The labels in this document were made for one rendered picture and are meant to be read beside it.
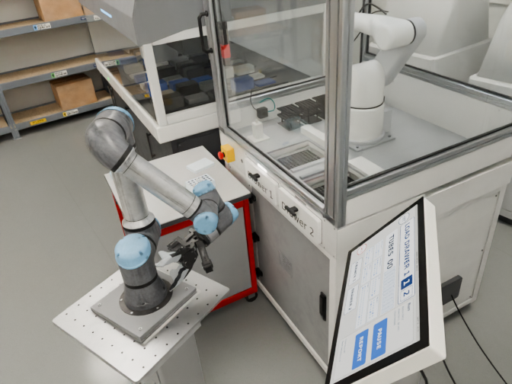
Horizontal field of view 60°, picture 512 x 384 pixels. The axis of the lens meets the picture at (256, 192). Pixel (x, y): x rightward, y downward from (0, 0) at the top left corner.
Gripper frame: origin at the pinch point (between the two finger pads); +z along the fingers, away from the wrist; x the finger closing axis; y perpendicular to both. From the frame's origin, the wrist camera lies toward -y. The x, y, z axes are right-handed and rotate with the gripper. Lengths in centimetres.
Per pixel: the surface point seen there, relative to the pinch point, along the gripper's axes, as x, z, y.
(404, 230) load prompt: 20, -47, -58
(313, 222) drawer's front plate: -11, -54, -20
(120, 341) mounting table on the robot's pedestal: -10.6, 21.8, 1.8
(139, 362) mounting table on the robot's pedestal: -9.2, 22.0, -9.7
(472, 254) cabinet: -71, -117, -64
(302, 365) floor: -100, -32, -24
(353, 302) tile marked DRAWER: 11, -25, -56
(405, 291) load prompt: 27, -27, -68
